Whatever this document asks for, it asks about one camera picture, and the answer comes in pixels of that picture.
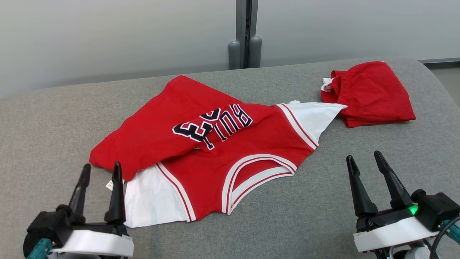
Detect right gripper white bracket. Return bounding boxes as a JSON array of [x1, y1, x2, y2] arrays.
[[346, 150, 441, 253]]

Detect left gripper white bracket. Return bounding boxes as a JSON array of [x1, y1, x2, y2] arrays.
[[50, 162, 134, 258]]

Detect red shorts white stripes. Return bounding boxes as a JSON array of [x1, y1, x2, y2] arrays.
[[321, 61, 417, 128]]

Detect red white basketball jersey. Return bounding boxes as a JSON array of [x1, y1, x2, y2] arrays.
[[89, 75, 348, 228]]

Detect grey wall skirting strip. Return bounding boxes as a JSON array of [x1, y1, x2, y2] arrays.
[[419, 58, 460, 65]]

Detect grey rounded post cap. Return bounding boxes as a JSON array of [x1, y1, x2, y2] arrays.
[[228, 40, 241, 70], [249, 35, 263, 68]]

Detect grey vertical partition post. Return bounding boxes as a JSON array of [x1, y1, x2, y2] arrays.
[[235, 0, 259, 69]]

